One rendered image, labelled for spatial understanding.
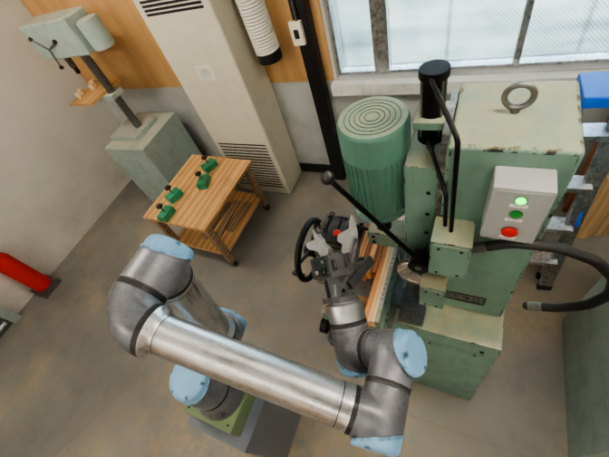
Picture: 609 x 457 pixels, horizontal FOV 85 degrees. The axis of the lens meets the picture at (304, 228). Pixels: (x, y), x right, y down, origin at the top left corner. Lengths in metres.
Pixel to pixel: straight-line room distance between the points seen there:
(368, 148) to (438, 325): 0.72
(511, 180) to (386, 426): 0.50
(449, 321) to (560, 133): 0.74
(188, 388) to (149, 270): 0.60
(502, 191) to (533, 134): 0.12
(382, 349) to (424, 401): 1.30
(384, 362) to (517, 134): 0.50
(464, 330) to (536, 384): 0.90
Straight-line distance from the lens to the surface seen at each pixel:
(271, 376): 0.70
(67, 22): 2.75
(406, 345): 0.72
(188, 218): 2.35
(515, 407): 2.08
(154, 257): 0.81
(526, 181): 0.73
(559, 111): 0.82
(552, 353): 2.21
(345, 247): 0.80
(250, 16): 2.20
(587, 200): 1.89
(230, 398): 1.45
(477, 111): 0.81
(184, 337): 0.74
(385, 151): 0.81
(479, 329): 1.30
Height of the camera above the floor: 1.99
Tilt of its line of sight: 50 degrees down
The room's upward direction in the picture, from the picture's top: 23 degrees counter-clockwise
